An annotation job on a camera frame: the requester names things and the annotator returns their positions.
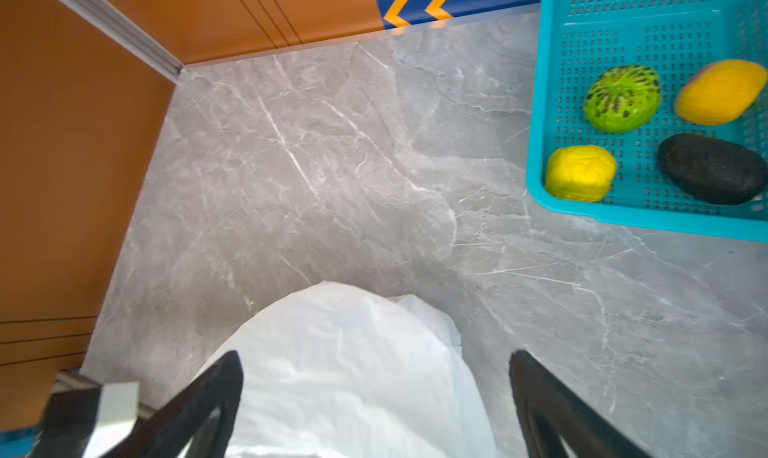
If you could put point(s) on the yellow lemon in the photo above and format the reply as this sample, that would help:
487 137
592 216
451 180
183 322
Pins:
580 173

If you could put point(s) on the green avocado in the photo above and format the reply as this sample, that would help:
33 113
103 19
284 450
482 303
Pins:
712 170

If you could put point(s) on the green fruit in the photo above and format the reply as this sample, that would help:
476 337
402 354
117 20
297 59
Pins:
623 98

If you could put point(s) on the teal plastic basket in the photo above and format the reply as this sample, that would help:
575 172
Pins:
581 39

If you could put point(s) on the white plastic bag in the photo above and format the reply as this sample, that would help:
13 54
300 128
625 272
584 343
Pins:
337 371

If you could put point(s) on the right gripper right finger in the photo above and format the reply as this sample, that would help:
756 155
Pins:
553 419

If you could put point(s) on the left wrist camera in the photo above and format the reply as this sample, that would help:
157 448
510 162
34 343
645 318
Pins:
84 418

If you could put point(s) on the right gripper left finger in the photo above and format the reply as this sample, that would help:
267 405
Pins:
198 422

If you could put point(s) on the left aluminium corner post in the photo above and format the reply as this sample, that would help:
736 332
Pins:
109 20

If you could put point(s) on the yellow orange mango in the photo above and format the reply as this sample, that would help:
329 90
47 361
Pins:
721 92

